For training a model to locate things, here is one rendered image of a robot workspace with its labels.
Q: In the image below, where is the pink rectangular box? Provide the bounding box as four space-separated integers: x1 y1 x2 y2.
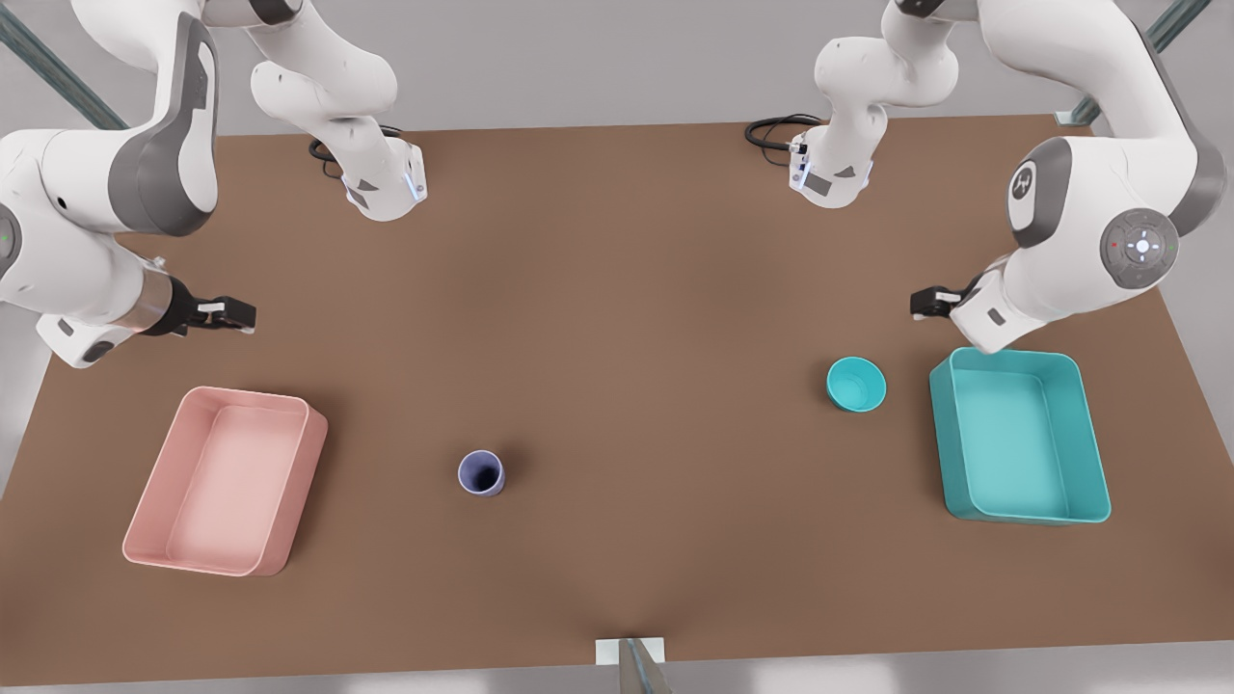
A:
122 387 329 577

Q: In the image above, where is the teal rectangular box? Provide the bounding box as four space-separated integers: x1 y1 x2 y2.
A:
929 347 1113 526

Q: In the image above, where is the silver frame post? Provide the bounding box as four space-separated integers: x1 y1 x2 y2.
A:
0 8 128 132
1055 0 1214 127
596 637 676 694

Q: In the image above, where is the black cable loop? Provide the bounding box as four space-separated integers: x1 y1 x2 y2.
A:
308 125 404 180
744 114 828 167

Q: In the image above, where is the purple cup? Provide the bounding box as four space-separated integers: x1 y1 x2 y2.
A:
457 450 506 497

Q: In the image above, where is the teal bowl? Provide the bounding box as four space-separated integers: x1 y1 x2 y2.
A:
826 357 888 414

